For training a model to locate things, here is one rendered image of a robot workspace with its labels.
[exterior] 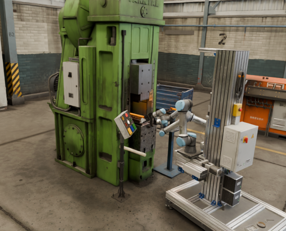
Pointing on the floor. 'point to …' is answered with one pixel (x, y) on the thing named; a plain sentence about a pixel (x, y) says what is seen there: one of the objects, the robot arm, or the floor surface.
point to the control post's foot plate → (121, 196)
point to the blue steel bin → (171, 96)
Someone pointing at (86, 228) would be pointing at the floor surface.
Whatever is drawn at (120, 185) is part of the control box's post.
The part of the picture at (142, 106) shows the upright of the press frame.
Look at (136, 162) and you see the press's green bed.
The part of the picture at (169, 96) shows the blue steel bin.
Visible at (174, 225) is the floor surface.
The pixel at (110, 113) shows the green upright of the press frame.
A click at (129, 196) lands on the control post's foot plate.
